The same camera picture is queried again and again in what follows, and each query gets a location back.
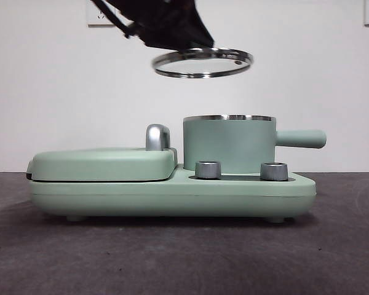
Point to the glass lid with green knob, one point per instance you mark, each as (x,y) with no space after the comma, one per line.
(203,66)

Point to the mint green breakfast machine base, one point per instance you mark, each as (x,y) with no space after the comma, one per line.
(172,199)

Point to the mint green steamer pot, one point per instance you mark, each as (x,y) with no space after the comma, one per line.
(233,141)

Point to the mint green griddle cover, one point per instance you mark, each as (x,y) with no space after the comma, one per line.
(95,163)

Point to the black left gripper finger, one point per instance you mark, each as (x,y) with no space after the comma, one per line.
(169,41)
(198,33)

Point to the silver control knob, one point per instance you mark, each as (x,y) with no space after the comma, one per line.
(207,169)
(273,171)

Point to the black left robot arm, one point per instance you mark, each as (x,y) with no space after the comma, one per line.
(160,15)

